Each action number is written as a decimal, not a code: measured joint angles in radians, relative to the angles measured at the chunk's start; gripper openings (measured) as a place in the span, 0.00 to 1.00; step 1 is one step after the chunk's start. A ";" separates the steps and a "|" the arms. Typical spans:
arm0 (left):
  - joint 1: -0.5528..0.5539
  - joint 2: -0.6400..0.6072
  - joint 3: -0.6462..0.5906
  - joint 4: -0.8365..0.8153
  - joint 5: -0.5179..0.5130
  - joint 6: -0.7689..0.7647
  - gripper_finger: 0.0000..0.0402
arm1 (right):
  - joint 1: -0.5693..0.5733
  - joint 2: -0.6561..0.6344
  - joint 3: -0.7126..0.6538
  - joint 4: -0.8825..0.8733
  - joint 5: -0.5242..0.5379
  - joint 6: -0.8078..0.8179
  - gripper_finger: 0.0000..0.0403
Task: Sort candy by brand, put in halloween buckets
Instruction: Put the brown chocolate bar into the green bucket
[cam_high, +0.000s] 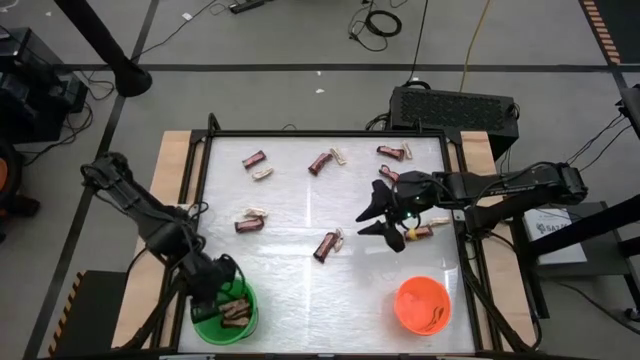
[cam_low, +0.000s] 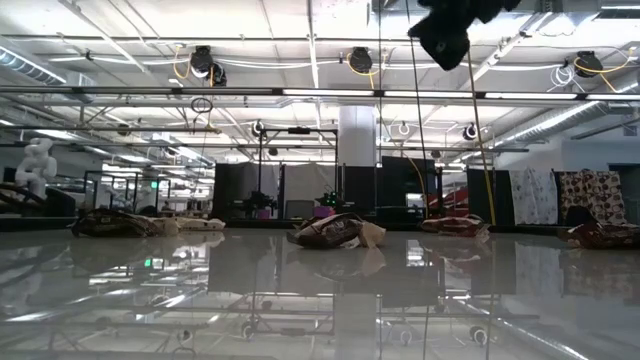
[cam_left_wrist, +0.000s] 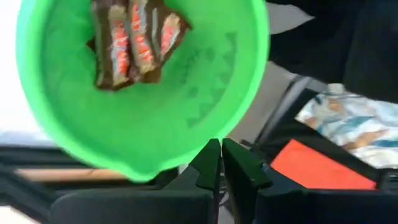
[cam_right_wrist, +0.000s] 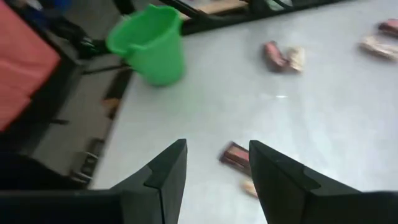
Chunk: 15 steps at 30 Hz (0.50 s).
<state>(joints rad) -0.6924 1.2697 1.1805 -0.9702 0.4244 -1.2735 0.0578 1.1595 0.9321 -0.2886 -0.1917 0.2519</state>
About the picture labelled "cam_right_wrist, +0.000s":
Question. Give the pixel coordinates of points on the light wooden side board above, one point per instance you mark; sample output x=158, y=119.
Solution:
x=224, y=6

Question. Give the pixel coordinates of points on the white candy bar wrapper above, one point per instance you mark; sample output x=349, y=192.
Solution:
x=379, y=48
x=250, y=188
x=296, y=58

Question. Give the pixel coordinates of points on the brown candy bar wrapper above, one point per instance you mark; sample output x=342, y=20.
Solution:
x=273, y=56
x=390, y=26
x=236, y=157

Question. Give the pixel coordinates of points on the green plastic bucket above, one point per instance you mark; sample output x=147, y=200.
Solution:
x=155, y=59

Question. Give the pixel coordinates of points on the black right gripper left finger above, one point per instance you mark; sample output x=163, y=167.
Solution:
x=149, y=205

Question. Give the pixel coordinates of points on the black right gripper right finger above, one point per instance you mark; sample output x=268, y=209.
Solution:
x=295, y=202

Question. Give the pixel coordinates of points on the black aluminium table frame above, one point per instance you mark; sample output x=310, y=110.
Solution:
x=214, y=23

